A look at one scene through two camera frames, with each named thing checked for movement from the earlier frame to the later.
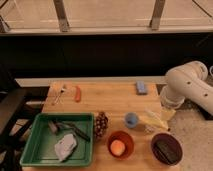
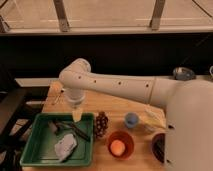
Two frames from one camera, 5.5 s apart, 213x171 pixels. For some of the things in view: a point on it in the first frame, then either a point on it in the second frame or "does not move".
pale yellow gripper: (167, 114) → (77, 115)
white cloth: (65, 147) does not move
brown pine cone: (100, 124) does not move
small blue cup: (131, 120) does not move
